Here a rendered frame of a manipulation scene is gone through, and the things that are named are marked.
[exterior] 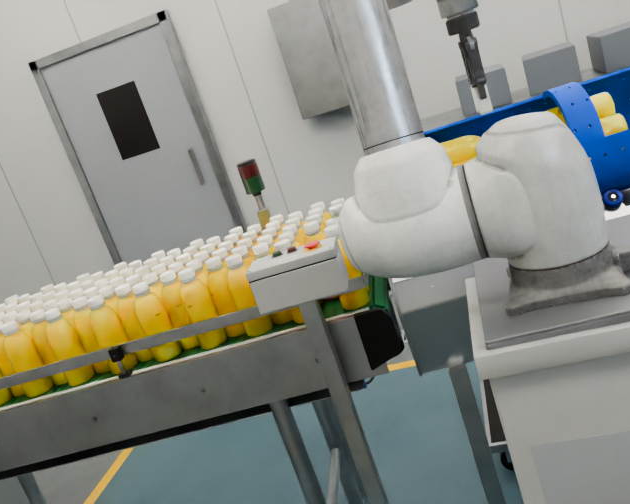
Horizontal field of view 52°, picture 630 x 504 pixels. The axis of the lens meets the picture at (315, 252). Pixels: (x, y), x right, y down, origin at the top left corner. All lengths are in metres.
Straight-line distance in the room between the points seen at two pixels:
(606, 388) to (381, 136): 0.49
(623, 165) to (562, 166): 0.65
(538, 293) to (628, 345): 0.15
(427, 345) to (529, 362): 0.74
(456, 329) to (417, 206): 0.74
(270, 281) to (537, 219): 0.62
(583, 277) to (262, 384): 0.87
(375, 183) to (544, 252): 0.27
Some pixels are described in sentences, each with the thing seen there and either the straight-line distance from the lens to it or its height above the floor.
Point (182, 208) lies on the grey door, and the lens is 5.44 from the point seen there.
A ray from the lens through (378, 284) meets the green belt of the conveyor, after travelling 1.68.
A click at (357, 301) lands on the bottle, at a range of 1.54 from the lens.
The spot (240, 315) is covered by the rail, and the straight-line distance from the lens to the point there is 1.58.
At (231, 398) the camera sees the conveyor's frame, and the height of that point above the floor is 0.77.
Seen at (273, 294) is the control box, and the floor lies 1.04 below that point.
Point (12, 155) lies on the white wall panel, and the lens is 6.12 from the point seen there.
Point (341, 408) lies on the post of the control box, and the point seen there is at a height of 0.72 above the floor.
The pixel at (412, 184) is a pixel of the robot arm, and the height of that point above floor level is 1.25.
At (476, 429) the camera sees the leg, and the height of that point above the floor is 0.44.
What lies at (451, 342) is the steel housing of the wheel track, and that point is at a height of 0.71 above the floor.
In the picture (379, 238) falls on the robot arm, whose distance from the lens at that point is 1.00.
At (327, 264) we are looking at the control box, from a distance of 1.36.
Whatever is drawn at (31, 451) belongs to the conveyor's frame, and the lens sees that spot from 1.93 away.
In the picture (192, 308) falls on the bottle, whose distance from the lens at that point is 1.61.
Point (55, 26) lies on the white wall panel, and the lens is 5.74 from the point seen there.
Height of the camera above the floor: 1.45
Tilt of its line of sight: 15 degrees down
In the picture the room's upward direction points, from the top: 19 degrees counter-clockwise
